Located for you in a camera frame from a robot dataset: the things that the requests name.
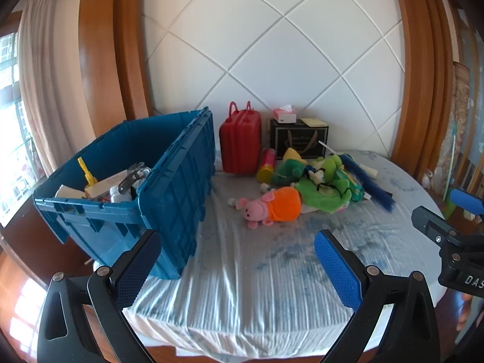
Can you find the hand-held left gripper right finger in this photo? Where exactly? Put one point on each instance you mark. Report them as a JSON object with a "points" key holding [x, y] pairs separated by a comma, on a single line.
{"points": [[338, 268]]}

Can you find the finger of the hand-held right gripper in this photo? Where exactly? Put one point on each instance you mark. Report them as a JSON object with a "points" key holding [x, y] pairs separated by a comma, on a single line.
{"points": [[469, 201], [431, 225]]}

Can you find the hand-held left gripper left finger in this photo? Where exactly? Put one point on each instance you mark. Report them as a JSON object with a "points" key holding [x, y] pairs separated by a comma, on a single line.
{"points": [[138, 268]]}

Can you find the green plush hat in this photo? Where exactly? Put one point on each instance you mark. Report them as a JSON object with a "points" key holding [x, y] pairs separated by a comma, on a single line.
{"points": [[321, 196]]}

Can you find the pink pig plush orange dress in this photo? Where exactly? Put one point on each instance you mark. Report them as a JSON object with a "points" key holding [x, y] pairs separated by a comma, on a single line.
{"points": [[279, 206]]}

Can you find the green frog plush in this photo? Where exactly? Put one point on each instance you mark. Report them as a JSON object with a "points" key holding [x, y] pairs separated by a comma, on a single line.
{"points": [[331, 168]]}

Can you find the blue feather duster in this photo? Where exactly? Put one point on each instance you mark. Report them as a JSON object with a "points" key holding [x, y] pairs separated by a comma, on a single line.
{"points": [[372, 187]]}

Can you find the white plastic bottle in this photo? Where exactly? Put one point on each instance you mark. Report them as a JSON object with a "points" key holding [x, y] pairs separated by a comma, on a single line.
{"points": [[119, 196]]}

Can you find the teal patterned pouch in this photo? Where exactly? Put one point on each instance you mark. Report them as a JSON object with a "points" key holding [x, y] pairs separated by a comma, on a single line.
{"points": [[354, 190]]}

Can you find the white paper roll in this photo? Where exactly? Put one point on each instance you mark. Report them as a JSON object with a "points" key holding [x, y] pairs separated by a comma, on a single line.
{"points": [[369, 171]]}

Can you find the cream cardboard box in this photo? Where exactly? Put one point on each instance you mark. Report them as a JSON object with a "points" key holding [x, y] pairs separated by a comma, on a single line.
{"points": [[104, 187]]}

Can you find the black metal clip tool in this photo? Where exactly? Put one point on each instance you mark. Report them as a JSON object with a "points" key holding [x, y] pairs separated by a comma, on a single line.
{"points": [[132, 177]]}

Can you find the yellow plastic toy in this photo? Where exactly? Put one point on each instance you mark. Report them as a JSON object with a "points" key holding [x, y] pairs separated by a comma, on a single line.
{"points": [[89, 176]]}

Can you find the green and yellow plush bird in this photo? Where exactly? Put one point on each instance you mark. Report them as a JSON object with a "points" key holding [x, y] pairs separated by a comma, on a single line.
{"points": [[287, 170]]}

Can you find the pink and yellow canister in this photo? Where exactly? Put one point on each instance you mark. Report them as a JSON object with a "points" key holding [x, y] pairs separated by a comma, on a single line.
{"points": [[266, 166]]}

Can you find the black gift box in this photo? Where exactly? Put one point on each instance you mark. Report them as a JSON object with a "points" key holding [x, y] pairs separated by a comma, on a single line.
{"points": [[298, 138]]}

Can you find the wooden chair back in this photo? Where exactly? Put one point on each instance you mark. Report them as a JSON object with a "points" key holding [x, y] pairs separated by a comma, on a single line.
{"points": [[419, 64]]}

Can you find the pale yellow booklet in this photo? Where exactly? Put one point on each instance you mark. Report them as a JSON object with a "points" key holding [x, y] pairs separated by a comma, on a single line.
{"points": [[314, 121]]}

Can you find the red toy suitcase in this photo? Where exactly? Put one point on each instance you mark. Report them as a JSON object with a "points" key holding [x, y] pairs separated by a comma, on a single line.
{"points": [[240, 143]]}

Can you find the pink tissue box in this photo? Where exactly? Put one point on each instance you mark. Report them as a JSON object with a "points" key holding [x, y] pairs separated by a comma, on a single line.
{"points": [[283, 116]]}

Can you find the window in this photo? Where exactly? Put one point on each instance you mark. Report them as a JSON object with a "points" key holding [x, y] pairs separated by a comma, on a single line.
{"points": [[11, 121]]}

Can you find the beige curtain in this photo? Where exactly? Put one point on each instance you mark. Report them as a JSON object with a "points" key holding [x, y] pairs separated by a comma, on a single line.
{"points": [[45, 83]]}

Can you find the wooden wall trim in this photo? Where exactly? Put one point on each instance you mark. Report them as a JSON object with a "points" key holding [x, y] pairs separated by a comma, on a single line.
{"points": [[109, 45]]}

